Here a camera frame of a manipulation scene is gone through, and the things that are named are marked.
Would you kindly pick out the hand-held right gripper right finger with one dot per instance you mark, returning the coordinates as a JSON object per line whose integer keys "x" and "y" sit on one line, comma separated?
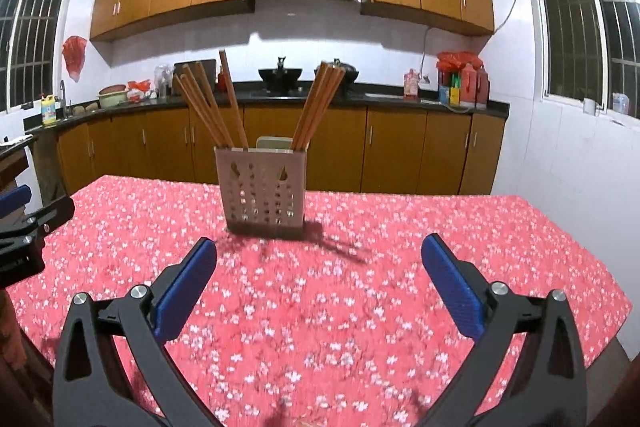
{"x": 452, "y": 292}

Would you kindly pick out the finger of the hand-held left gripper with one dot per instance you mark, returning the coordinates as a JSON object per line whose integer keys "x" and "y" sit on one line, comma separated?
{"x": 15, "y": 199}
{"x": 50, "y": 214}

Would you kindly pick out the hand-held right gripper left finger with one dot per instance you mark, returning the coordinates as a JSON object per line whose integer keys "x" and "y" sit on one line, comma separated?
{"x": 187, "y": 287}

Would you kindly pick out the beige perforated chopstick holder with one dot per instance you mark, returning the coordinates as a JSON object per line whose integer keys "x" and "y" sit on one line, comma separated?
{"x": 262, "y": 192}

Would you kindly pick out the dark orange wooden chopstick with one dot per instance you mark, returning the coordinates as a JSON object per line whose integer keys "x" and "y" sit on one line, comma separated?
{"x": 232, "y": 97}

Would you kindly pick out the yellow detergent bottle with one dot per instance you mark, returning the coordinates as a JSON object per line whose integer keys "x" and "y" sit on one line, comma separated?
{"x": 49, "y": 111}

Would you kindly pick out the red floral tablecloth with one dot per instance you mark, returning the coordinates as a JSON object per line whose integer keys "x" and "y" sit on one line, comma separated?
{"x": 350, "y": 307}

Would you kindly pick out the metal faucet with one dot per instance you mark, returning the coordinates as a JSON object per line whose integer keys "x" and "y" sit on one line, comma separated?
{"x": 63, "y": 97}

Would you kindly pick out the green pot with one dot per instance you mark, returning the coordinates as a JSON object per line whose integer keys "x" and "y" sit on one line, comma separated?
{"x": 113, "y": 98}

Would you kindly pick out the red and white bag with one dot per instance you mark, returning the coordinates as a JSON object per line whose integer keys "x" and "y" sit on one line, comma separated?
{"x": 140, "y": 91}

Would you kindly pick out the wooden lower kitchen cabinets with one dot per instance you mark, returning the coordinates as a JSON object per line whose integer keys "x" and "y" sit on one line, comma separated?
{"x": 400, "y": 147}

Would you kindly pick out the barred window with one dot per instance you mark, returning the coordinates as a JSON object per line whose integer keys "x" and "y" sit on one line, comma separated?
{"x": 30, "y": 37}
{"x": 590, "y": 22}

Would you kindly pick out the clear glass jar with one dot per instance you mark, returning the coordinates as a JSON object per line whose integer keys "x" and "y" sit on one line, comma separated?
{"x": 162, "y": 82}

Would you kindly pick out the blue and yellow box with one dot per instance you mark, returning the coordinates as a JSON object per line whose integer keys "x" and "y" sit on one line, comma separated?
{"x": 450, "y": 92}

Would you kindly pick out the black kitchen countertop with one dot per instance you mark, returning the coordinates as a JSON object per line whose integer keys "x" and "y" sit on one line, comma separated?
{"x": 385, "y": 99}

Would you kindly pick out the dark cutting board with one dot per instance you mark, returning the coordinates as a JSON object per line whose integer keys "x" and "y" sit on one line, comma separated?
{"x": 200, "y": 74}

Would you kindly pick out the red bottles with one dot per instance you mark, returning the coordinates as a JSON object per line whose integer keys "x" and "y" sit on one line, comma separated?
{"x": 475, "y": 84}

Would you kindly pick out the small red bottle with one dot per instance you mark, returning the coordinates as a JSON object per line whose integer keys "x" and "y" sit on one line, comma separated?
{"x": 221, "y": 79}

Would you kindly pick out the pink bottle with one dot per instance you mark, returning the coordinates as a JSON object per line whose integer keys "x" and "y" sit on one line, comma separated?
{"x": 411, "y": 84}

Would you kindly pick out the white mug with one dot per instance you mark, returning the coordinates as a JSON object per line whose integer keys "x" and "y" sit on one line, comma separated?
{"x": 590, "y": 107}

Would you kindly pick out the red plastic bag on bottles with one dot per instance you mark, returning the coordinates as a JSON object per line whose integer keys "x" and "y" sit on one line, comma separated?
{"x": 457, "y": 61}

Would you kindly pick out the black wok with lid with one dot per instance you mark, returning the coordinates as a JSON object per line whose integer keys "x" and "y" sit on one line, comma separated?
{"x": 347, "y": 74}

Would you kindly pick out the clear plastic container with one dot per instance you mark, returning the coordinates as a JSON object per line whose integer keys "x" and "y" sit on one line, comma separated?
{"x": 620, "y": 103}

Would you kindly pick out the red plastic bag on wall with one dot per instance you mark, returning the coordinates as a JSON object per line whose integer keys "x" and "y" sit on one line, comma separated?
{"x": 75, "y": 57}

